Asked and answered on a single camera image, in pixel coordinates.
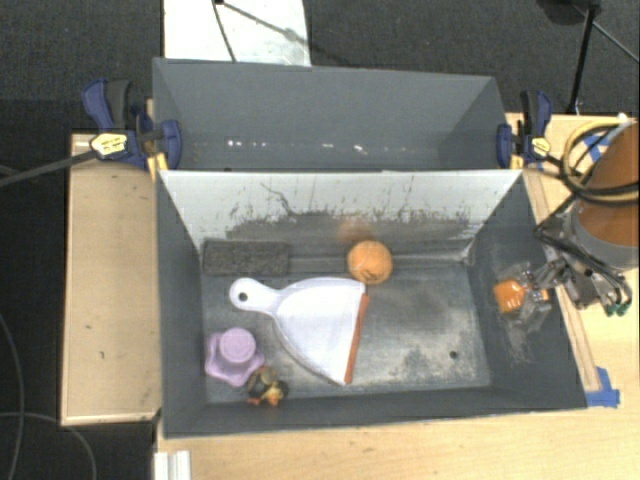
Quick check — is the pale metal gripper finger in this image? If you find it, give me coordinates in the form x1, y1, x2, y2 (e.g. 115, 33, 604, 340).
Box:
499, 261, 551, 290
514, 287, 554, 331

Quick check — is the small orange block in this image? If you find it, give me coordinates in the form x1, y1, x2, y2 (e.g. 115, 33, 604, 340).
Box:
492, 277, 528, 315

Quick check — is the grey metal bin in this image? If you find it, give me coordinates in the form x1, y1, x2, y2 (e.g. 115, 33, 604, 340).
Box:
151, 56, 589, 438

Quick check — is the orange ball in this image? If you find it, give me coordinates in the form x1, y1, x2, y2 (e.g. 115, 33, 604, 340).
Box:
346, 239, 395, 286

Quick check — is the white dustpan with orange edge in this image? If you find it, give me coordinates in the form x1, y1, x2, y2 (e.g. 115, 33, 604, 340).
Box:
228, 276, 372, 387

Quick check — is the dark grey sponge block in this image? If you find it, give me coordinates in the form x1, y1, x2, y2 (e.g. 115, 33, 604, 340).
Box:
202, 239, 293, 277

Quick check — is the black and orange toy animal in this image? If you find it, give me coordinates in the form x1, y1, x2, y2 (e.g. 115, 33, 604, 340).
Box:
244, 365, 290, 409

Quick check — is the purple plastic toy cup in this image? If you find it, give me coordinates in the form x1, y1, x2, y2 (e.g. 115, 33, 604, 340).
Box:
203, 327, 266, 389

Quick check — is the pale wood board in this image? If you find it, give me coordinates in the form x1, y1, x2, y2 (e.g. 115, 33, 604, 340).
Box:
59, 132, 165, 427

